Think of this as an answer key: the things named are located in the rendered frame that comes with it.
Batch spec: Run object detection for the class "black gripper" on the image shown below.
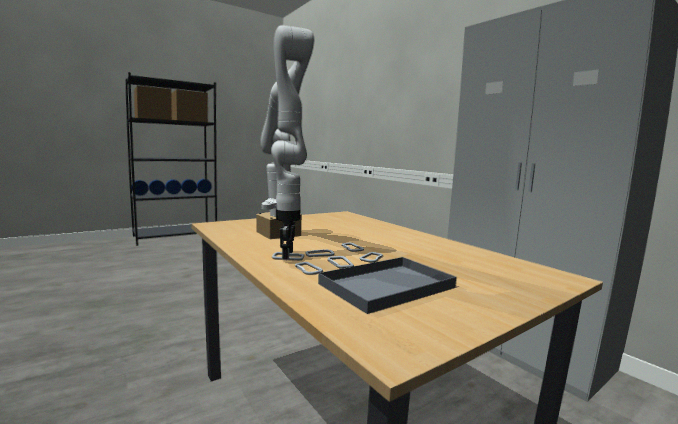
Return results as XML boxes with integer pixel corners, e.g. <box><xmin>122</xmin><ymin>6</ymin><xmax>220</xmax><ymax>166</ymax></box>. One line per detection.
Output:
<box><xmin>276</xmin><ymin>209</ymin><xmax>300</xmax><ymax>260</ymax></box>

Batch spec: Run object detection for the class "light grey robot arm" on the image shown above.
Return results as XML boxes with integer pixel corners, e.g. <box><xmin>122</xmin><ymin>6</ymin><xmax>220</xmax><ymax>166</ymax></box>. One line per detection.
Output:
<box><xmin>261</xmin><ymin>25</ymin><xmax>314</xmax><ymax>217</ymax></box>

